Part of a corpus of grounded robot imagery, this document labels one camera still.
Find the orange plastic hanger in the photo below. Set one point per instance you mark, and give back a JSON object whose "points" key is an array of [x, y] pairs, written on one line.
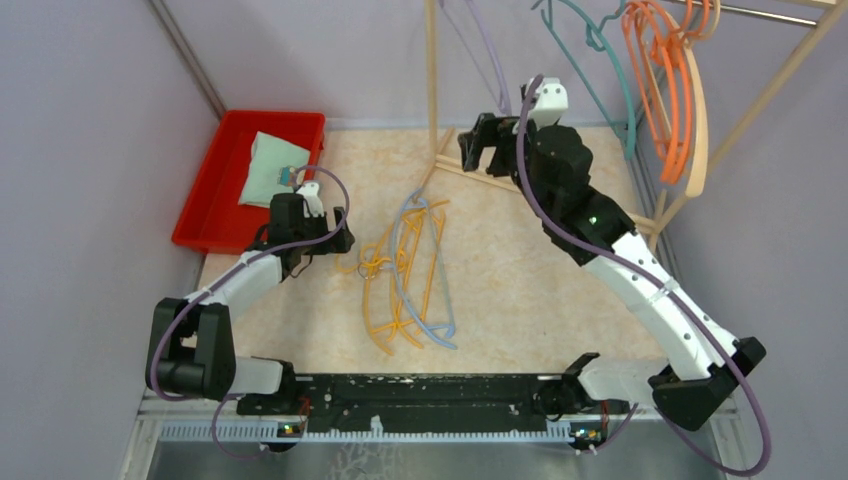
{"points": [[642, 26], [661, 51]]}

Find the teal plastic hanger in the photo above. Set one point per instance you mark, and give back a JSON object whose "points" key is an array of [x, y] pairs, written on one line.
{"points": [[593, 32]]}

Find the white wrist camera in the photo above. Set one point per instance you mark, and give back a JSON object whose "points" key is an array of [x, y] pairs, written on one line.
{"points": [[548, 103], [309, 191]]}

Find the lilac plastic hanger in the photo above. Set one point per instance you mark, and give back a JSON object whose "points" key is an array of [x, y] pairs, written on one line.
{"points": [[501, 95]]}

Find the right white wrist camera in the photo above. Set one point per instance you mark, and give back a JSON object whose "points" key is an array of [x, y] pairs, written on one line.
{"points": [[548, 103]]}

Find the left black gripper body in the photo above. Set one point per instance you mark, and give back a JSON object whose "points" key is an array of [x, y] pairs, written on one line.
{"points": [[332, 243]]}

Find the red plastic tray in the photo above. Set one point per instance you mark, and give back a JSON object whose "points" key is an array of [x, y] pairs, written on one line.
{"points": [[212, 219]]}

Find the aluminium frame rail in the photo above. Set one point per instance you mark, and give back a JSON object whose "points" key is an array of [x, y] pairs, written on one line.
{"points": [[206, 419]]}

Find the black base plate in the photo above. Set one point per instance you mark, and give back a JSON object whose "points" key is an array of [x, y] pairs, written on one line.
{"points": [[418, 404]]}

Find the light blue plastic hanger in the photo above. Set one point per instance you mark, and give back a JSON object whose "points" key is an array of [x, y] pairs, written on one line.
{"points": [[440, 334]]}

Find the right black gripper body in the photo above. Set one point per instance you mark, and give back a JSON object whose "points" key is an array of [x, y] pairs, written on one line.
{"points": [[497, 133]]}

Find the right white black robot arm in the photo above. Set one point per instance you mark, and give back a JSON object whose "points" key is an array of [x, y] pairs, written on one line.
{"points": [[553, 164]]}

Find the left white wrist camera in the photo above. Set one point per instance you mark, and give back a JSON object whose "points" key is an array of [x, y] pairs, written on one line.
{"points": [[309, 191]]}

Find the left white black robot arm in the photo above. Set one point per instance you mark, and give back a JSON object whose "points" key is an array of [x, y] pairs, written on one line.
{"points": [[192, 354]]}

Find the light green folded cloth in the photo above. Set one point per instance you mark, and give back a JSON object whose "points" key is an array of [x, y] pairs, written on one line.
{"points": [[272, 161]]}

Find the wooden clothes rack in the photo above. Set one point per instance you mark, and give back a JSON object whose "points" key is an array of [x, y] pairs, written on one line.
{"points": [[663, 213]]}

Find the beige plastic hanger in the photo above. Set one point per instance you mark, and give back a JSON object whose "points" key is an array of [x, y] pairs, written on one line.
{"points": [[686, 127]]}

